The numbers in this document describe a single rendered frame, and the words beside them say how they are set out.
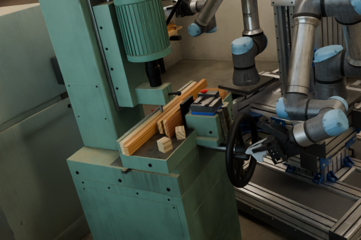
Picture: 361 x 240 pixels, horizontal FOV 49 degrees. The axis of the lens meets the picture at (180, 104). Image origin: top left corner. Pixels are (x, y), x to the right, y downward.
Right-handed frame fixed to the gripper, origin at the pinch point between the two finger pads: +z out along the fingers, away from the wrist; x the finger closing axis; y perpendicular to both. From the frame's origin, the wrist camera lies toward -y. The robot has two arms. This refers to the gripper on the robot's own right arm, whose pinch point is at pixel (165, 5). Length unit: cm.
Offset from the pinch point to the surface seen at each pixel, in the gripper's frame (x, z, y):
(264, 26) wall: 228, 50, 111
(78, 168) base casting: -112, -21, 33
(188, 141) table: -94, -70, 22
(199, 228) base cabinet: -104, -71, 60
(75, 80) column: -96, -22, -3
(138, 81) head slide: -83, -45, 4
